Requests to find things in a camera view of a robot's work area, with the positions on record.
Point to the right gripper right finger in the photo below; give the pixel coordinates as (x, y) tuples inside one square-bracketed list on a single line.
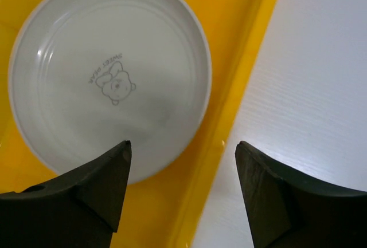
[(288, 208)]

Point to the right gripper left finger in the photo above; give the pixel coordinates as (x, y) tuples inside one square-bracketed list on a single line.
[(80, 208)]

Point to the yellow plastic bin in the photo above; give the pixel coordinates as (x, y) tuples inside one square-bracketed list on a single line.
[(163, 210)]

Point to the cream white plate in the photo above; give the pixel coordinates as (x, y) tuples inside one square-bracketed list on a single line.
[(88, 74)]

